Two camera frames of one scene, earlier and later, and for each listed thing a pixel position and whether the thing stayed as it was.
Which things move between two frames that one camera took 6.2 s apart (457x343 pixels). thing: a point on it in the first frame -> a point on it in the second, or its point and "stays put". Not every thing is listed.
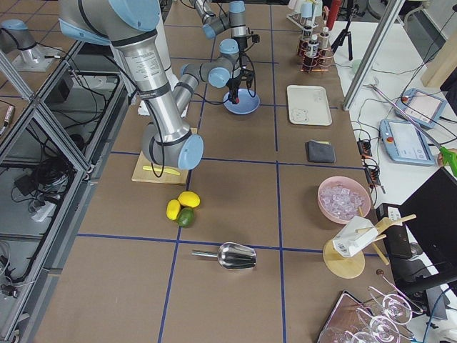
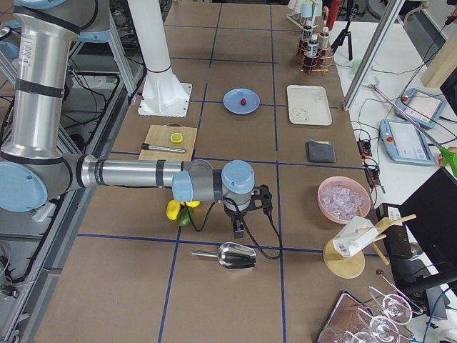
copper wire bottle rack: [321, 61] stays put
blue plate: [246, 105] stays put
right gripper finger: [233, 93] -> [238, 229]
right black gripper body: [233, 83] -> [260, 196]
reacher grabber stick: [448, 156] stays put
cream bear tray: [308, 106] stays put
